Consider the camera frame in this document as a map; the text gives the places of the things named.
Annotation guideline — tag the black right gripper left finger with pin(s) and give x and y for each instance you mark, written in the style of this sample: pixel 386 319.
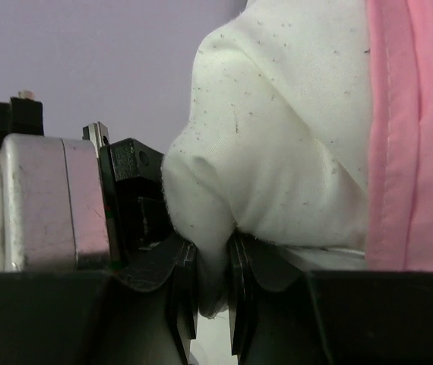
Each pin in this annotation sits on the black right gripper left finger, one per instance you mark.
pixel 145 314

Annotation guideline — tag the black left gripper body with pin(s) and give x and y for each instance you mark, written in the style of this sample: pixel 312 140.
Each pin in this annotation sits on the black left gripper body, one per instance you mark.
pixel 136 215

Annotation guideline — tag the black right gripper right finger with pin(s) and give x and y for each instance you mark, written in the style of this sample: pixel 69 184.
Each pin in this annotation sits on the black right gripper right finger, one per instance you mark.
pixel 281 313

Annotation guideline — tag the white pillow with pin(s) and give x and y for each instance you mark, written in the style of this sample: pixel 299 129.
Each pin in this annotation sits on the white pillow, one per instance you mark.
pixel 277 139

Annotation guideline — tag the pink rose-print pillowcase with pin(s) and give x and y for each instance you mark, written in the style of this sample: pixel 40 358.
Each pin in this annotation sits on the pink rose-print pillowcase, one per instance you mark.
pixel 400 157

